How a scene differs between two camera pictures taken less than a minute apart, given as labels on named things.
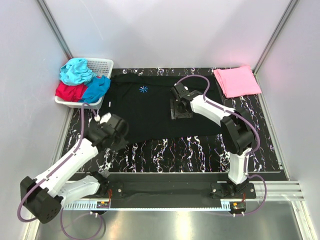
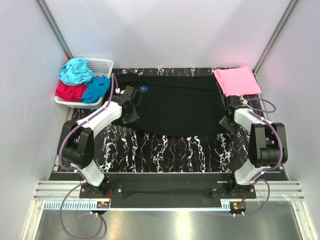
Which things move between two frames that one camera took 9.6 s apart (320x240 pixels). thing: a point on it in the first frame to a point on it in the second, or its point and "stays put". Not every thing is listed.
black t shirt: [143, 100] stays put
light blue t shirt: [76, 71] stays put
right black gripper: [174, 113] to [231, 129]
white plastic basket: [100, 67] stays put
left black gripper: [122, 143] to [133, 118]
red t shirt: [70, 93] stays put
